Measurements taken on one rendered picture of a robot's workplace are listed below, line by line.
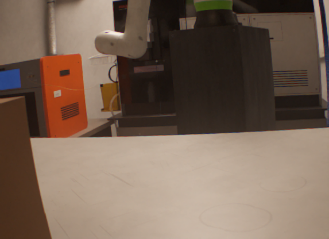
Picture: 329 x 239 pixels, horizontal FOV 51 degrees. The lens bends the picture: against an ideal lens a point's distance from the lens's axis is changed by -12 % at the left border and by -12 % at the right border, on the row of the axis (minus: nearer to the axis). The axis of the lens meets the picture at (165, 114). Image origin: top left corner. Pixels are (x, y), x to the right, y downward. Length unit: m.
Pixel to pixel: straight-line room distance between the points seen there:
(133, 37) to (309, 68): 1.02
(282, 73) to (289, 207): 1.71
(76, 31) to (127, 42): 2.11
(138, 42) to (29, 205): 1.36
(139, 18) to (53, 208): 1.18
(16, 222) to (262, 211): 0.27
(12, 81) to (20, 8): 2.22
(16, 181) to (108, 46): 1.40
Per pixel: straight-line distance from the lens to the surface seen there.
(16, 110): 0.26
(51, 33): 3.71
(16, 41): 4.08
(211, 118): 1.17
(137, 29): 1.57
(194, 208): 0.44
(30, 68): 1.85
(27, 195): 0.26
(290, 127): 2.08
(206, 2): 1.20
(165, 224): 0.41
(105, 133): 2.36
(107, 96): 2.33
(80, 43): 3.64
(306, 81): 2.13
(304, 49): 2.12
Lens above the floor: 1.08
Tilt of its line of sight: 9 degrees down
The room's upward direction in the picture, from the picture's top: 5 degrees counter-clockwise
